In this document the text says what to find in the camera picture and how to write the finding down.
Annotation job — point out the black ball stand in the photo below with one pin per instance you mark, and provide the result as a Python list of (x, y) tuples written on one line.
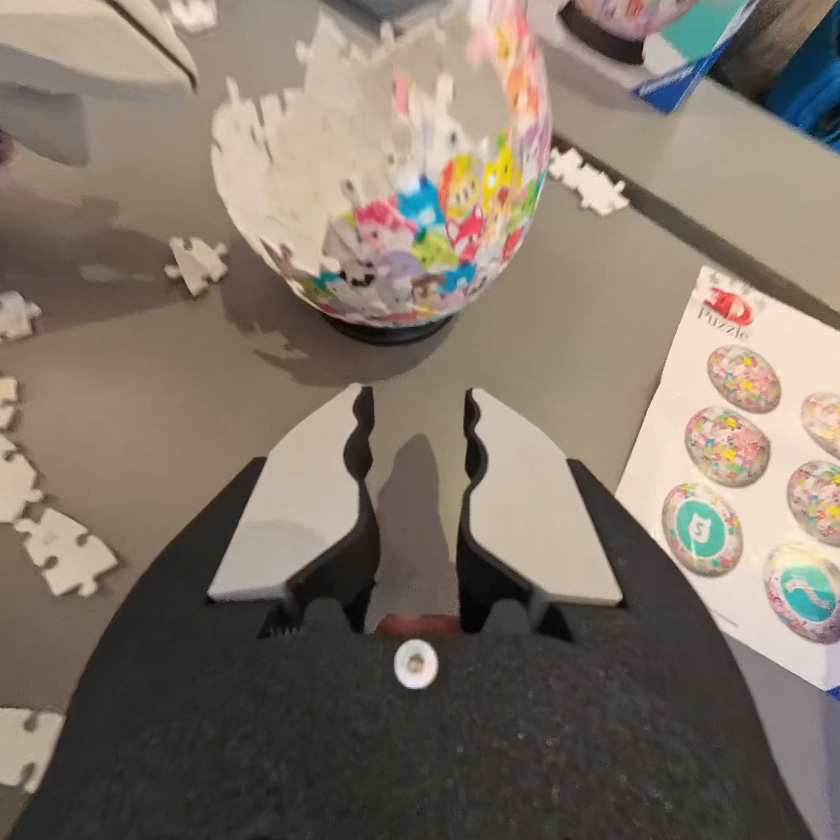
[(387, 331)]

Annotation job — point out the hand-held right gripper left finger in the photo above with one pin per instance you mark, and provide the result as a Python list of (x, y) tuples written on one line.
[(289, 525)]

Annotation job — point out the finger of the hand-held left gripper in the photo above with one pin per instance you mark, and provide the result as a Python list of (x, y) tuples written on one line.
[(46, 129), (92, 46)]

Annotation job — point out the blue plastic crate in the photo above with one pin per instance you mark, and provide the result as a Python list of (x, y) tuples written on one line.
[(807, 79)]

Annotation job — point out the teal puzzle box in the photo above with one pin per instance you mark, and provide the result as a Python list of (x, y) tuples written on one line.
[(670, 59)]

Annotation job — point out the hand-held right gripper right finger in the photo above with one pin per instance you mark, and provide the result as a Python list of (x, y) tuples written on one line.
[(538, 525)]

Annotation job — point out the puzzle instruction leaflet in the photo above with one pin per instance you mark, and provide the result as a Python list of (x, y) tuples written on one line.
[(748, 486)]

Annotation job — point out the colourful puzzle ball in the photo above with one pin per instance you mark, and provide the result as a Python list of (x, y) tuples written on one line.
[(368, 171)]

